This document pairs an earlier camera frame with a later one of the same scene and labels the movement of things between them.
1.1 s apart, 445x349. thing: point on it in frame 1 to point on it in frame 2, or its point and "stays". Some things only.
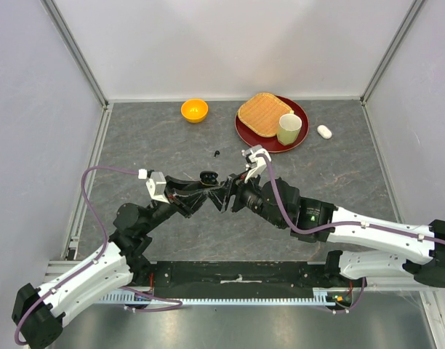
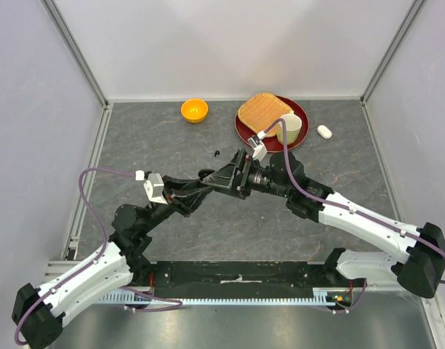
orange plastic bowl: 194,110 stays
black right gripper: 232,185 to 225,179
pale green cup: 289,126 stays
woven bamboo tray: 261,113 stays
